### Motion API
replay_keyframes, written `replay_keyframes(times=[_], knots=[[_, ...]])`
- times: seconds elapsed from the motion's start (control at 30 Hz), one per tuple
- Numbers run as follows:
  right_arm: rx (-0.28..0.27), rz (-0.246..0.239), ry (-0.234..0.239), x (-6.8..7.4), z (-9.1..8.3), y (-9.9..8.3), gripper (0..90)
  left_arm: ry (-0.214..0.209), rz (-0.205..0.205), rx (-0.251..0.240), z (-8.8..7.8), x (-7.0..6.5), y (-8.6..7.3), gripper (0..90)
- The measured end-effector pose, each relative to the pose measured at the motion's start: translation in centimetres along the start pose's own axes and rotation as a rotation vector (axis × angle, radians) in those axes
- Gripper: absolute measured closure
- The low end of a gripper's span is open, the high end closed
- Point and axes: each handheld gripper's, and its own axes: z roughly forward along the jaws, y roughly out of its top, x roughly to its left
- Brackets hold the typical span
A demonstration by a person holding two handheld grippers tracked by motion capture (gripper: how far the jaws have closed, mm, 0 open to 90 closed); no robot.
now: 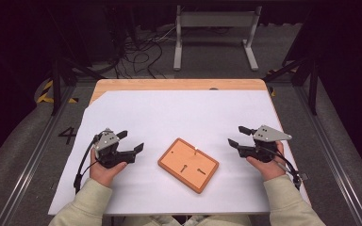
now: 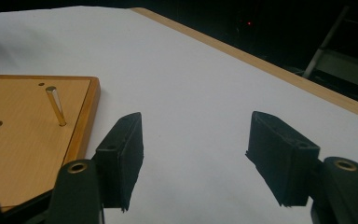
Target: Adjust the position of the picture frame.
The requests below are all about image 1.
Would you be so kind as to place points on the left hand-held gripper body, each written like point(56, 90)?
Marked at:
point(107, 142)

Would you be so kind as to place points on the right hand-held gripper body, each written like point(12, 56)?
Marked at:
point(265, 135)

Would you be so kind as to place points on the person's right hand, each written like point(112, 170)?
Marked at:
point(268, 171)

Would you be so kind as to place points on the small grey clip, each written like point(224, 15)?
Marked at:
point(304, 176)

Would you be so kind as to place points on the yellow black hazard tape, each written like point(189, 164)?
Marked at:
point(45, 91)
point(273, 93)

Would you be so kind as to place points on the orange board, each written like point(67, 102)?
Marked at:
point(176, 160)

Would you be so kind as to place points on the black metal stand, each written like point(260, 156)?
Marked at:
point(56, 88)
point(312, 91)

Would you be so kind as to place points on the white table sheet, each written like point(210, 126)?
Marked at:
point(169, 113)

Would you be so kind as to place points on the person's left hand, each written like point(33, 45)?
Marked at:
point(104, 174)

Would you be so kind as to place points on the grey metal stand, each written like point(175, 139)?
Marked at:
point(217, 19)

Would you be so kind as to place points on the aluminium floor rail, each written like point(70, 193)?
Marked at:
point(28, 175)
point(333, 160)

